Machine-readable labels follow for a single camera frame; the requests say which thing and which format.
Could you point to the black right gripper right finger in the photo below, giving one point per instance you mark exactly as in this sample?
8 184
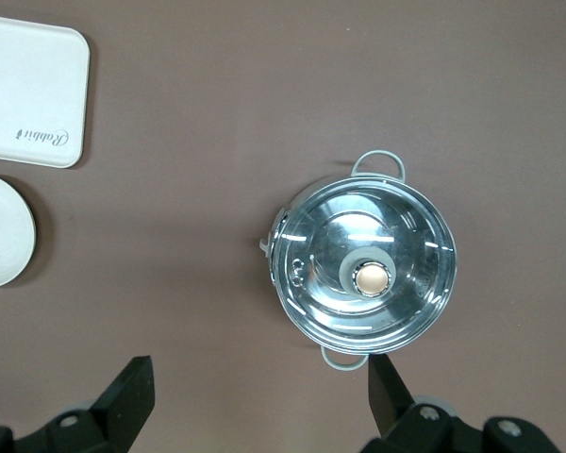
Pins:
389 401

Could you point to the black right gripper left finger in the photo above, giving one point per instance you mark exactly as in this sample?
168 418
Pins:
127 401

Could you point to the white round plate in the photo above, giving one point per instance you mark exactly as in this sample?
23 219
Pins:
4 231

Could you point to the glass lid with round knob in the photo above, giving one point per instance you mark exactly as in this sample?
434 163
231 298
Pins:
405 226

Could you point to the beige rabbit print tray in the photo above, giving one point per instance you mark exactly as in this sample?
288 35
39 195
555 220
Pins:
28 85

